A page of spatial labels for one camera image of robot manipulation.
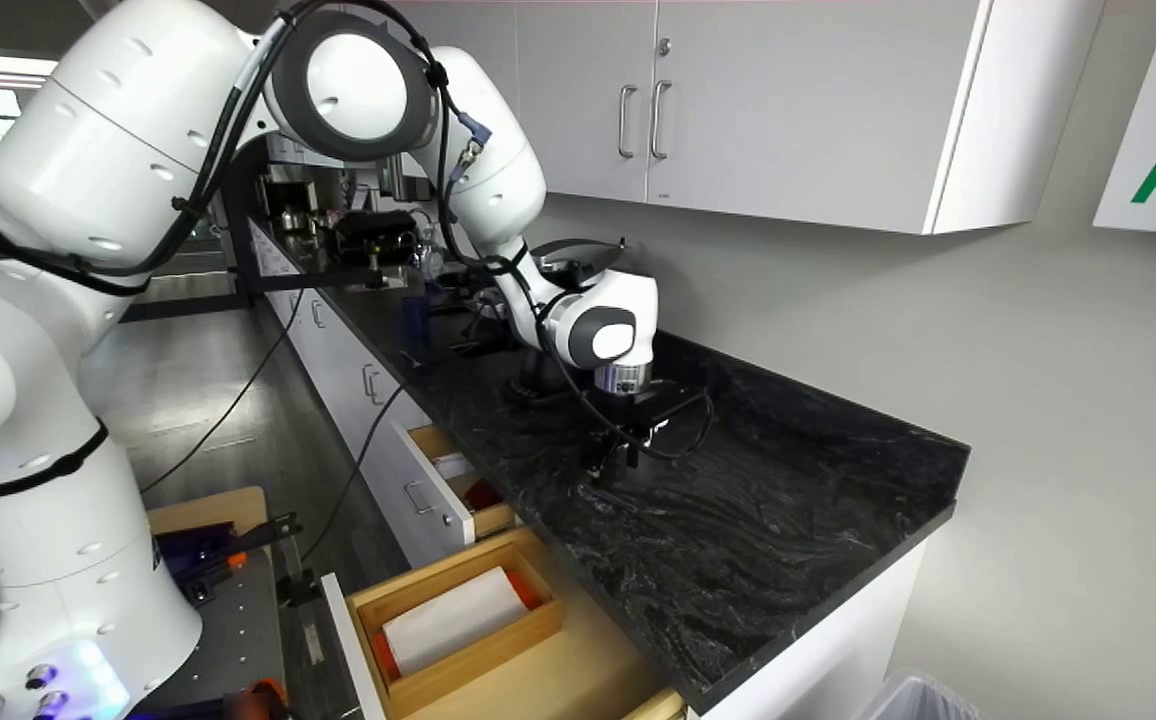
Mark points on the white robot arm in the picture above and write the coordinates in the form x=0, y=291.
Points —
x=107, y=174

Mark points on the open upper wooden drawer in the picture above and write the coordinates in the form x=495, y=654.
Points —
x=465, y=501

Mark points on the wooden box in drawer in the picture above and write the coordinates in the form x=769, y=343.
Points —
x=370, y=610

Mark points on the white wall cabinet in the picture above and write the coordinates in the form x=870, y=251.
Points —
x=913, y=116

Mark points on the white paper in box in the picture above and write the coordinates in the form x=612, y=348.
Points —
x=455, y=617

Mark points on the open wooden drawer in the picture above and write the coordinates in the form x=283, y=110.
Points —
x=557, y=659
x=465, y=501

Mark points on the open lower wooden drawer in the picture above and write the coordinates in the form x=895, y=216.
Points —
x=557, y=659

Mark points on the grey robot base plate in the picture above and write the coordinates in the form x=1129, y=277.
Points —
x=238, y=649

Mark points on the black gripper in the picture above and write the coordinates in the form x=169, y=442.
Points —
x=635, y=428

